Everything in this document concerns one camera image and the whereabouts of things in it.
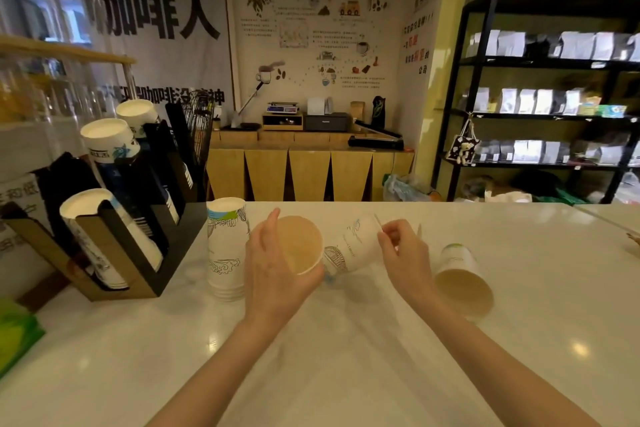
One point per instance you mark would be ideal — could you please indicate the person's left thumb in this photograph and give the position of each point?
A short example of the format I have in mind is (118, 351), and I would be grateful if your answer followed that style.
(310, 277)

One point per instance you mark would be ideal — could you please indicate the white banner with black lettering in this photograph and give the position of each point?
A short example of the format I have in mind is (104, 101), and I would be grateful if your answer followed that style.
(155, 16)

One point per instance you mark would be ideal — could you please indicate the white printed paper cup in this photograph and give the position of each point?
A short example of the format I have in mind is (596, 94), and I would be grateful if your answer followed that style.
(462, 286)
(350, 246)

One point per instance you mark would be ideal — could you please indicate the person's right forearm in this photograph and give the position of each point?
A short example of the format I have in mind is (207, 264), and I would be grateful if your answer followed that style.
(490, 366)

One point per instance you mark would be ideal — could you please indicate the illustrated white wall poster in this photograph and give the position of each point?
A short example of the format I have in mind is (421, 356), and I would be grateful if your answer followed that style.
(310, 16)

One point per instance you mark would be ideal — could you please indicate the brown paper bag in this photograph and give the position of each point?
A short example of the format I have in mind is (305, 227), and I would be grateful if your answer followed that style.
(357, 111)

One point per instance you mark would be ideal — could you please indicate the person's right thumb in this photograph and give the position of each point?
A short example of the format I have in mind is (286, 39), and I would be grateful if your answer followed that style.
(386, 243)

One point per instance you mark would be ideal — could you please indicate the row of grey and white bags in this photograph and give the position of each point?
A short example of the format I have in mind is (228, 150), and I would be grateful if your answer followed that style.
(530, 151)

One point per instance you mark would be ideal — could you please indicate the green and yellow boxes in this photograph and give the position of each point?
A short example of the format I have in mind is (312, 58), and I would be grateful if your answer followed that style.
(602, 110)

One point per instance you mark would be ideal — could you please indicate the wooden counter cabinet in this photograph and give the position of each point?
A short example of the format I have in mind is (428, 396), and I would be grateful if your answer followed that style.
(310, 171)

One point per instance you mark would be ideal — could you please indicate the silver kitchen scale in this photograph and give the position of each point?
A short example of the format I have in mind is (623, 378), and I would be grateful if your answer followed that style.
(282, 108)

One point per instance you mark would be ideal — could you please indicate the row of small white bags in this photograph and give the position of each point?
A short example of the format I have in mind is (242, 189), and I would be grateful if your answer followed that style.
(520, 101)

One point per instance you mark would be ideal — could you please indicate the black and wood cup holder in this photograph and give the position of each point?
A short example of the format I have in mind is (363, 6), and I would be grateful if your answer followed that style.
(165, 251)

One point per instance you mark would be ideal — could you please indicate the stack of large paper cups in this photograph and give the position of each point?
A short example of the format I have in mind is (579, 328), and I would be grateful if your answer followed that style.
(92, 231)

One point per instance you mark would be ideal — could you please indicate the person's left forearm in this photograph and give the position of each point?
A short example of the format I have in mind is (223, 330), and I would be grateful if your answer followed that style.
(225, 376)

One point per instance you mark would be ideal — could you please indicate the black printer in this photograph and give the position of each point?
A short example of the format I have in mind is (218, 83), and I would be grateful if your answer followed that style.
(327, 122)

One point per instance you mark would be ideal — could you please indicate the stack of upturned paper cups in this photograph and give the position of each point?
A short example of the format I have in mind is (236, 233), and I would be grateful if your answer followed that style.
(227, 251)

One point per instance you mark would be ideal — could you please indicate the person's right hand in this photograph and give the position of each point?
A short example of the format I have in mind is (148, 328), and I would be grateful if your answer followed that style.
(410, 266)

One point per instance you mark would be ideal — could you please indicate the stack of medium paper cups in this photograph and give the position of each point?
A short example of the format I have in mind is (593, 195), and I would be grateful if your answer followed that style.
(112, 144)

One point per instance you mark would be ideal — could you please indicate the green packet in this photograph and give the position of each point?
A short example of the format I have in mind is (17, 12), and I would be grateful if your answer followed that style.
(15, 336)

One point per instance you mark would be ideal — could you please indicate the row of white and black bags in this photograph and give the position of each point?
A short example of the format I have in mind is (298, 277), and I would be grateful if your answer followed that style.
(550, 45)

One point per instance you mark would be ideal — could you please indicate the clear plastic bag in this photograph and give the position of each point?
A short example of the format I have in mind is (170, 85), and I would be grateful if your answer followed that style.
(400, 189)

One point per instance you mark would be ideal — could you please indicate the black bag with green print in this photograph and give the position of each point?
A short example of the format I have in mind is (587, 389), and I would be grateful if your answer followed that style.
(378, 111)

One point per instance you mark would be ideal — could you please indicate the stack of black cup lids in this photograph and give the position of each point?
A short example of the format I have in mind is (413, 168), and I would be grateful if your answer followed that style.
(65, 181)

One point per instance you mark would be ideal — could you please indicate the black metal shelf rack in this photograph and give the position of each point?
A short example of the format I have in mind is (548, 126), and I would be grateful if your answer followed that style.
(480, 66)

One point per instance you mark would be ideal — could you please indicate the person's left hand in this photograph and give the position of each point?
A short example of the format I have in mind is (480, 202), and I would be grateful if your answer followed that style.
(265, 281)

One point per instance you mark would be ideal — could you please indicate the stack of small paper cups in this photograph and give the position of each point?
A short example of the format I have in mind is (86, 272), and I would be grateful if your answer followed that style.
(139, 116)

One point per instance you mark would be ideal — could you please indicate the pile of bags under shelf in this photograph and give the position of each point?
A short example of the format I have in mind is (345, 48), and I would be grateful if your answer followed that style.
(520, 189)

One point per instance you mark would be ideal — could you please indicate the black heat sealer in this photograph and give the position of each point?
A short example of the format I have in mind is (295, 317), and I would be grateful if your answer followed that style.
(375, 141)

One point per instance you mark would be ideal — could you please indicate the wooden shelf board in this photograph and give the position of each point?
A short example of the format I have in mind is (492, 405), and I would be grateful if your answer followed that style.
(65, 49)

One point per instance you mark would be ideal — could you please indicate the hanging black plush bag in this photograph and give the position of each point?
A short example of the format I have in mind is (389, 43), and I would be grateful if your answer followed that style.
(462, 146)

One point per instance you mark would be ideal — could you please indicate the wooden box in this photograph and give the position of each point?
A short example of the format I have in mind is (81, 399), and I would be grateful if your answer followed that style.
(283, 122)

